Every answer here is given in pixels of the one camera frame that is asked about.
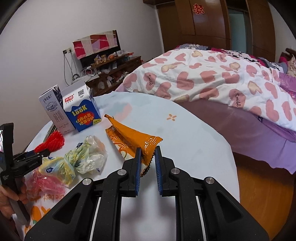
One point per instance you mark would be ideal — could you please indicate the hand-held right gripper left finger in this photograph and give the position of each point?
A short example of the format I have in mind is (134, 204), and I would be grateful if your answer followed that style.
(137, 176)

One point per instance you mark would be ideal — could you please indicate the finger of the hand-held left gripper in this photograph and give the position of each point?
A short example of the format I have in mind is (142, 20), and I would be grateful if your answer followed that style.
(32, 154)

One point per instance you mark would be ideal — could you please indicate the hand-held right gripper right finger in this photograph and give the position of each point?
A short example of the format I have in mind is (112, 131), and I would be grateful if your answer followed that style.
(159, 176)

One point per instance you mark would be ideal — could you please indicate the red foam mesh sleeve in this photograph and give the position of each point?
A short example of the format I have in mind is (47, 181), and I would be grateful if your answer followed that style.
(54, 141)

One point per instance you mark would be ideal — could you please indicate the red plastic bag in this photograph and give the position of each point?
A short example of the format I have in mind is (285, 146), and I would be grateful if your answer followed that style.
(45, 184)

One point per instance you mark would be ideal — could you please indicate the orange snack wrapper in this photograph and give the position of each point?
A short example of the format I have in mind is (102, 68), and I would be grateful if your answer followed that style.
(131, 136)

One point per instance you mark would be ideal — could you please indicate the white bag with orange print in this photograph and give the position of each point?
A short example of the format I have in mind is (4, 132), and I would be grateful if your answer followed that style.
(46, 210)

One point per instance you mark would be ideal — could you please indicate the person's left hand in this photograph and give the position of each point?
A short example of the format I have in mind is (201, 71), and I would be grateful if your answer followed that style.
(4, 201)

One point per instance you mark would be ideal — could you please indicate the blue yellow plastic wrapper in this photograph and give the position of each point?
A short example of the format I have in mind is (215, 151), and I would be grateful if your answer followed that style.
(55, 169)

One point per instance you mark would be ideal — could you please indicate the crumpled clear plastic bag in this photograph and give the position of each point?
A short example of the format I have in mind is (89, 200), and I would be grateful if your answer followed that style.
(92, 157)

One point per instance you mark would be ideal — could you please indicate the grey and white milk carton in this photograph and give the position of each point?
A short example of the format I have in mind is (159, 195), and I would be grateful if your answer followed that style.
(54, 109)

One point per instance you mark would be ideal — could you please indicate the blue and white milk carton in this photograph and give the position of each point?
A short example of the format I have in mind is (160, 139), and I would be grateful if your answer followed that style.
(81, 111)

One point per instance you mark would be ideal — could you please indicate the purple bed sheet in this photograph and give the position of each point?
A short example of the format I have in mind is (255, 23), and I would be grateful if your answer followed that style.
(242, 139)

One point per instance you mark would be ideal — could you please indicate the heart print quilt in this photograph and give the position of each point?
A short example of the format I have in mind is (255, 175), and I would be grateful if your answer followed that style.
(208, 78)

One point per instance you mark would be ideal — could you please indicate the dark wooden cabinet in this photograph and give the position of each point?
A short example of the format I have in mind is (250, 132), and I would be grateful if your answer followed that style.
(120, 67)

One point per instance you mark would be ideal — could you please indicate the white mug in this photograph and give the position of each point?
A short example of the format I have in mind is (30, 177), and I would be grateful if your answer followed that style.
(120, 53)

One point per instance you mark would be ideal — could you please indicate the cloth covered television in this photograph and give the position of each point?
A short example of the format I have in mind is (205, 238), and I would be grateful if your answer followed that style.
(94, 42)

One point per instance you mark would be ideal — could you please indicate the brown wooden wardrobe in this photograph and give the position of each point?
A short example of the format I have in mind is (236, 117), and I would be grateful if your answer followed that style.
(208, 25)

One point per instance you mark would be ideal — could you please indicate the red paper wardrobe decoration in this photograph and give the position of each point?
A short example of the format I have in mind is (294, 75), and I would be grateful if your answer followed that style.
(199, 8)

